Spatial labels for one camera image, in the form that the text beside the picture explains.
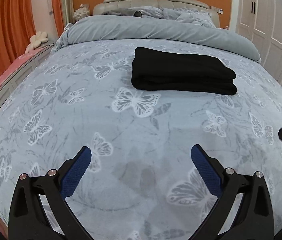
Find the pink topped side cabinet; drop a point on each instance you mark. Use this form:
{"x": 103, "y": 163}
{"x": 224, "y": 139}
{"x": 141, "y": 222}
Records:
{"x": 20, "y": 69}

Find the grey folded duvet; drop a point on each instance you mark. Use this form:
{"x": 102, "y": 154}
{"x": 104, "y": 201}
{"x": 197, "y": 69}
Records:
{"x": 110, "y": 27}

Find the wall switch panel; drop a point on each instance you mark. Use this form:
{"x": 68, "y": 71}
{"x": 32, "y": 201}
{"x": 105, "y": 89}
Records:
{"x": 220, "y": 11}

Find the grey butterfly pillow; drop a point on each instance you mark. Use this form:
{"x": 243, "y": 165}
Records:
{"x": 183, "y": 15}

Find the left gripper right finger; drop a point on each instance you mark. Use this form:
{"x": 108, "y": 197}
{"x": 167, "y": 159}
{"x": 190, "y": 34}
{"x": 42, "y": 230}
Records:
{"x": 243, "y": 208}

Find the cream flower plush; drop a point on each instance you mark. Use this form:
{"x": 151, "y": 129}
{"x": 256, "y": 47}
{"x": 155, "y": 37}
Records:
{"x": 36, "y": 41}

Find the butterfly print bed sheet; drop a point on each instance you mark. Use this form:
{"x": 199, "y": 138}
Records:
{"x": 142, "y": 183}

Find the white decorative ornament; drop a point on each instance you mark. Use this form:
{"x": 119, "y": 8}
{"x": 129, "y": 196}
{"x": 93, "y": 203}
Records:
{"x": 82, "y": 12}

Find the beige padded headboard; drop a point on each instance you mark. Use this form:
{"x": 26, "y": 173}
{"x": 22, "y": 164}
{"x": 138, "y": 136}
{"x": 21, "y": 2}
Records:
{"x": 108, "y": 5}

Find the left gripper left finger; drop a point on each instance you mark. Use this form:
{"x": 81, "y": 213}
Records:
{"x": 27, "y": 218}

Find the black pants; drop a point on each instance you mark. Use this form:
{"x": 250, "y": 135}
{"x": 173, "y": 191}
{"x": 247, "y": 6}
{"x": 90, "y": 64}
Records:
{"x": 157, "y": 70}

